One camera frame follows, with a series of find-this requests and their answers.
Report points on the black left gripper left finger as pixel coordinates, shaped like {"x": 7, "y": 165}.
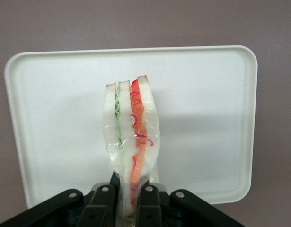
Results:
{"x": 100, "y": 212}

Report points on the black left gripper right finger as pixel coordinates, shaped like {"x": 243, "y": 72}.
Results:
{"x": 150, "y": 208}

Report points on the triangle sandwich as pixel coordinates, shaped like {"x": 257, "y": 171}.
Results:
{"x": 126, "y": 118}

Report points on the cream plastic tray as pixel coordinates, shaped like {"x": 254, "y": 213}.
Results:
{"x": 53, "y": 118}

